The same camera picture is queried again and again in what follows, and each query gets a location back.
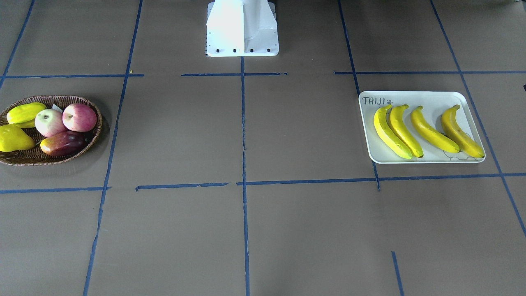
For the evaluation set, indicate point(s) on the yellow banana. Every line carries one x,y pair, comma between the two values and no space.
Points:
430,134
387,135
396,123
455,133

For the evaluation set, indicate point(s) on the yellow lemon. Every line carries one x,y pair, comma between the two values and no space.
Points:
24,115

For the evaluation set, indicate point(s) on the pale green apple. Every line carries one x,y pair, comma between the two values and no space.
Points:
49,122

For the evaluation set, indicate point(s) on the red pink apple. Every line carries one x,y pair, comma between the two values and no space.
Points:
79,117

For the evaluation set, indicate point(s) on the dark red mango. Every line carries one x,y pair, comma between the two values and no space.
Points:
64,143

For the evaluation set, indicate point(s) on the white pedestal column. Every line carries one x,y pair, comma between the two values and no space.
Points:
241,28

